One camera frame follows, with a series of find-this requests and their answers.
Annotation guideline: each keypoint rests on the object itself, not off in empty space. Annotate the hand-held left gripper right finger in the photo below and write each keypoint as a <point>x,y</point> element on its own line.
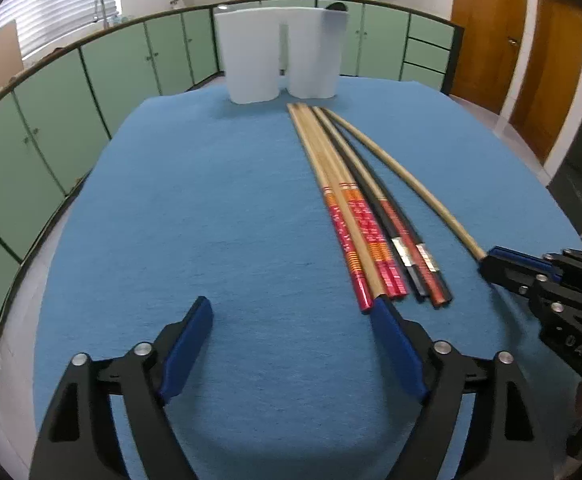
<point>398,350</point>

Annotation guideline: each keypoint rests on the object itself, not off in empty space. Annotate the black spoon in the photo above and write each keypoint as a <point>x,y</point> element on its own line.
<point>336,6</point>

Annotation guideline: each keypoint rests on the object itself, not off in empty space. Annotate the blue table mat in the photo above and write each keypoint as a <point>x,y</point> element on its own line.
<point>196,210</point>

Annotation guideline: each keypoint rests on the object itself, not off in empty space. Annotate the plain bamboo chopstick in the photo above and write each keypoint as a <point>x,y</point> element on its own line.
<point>421,187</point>

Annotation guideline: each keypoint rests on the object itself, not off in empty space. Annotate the green base kitchen cabinets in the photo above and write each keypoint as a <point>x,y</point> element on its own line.
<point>46,110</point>

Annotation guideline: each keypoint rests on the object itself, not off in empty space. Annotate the white two-compartment utensil holder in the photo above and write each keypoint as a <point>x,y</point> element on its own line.
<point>251,55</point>

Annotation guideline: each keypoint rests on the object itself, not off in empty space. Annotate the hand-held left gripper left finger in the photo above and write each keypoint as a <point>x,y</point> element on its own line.
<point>186,345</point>

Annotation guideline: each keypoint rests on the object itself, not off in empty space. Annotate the metal sink faucet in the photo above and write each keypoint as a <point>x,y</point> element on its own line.
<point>104,12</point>

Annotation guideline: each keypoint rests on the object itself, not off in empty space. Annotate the white window blind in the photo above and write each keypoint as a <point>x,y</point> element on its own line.
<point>61,0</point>

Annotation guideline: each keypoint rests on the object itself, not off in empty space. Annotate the red patterned bamboo chopstick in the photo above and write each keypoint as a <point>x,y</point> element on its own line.
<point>399,282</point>
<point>321,185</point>
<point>358,220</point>

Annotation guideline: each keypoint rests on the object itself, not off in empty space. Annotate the black chopstick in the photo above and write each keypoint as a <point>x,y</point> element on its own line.
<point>413,280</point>

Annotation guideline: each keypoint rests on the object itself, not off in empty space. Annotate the dark red banded chopstick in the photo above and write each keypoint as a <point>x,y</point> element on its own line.
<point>433,280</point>

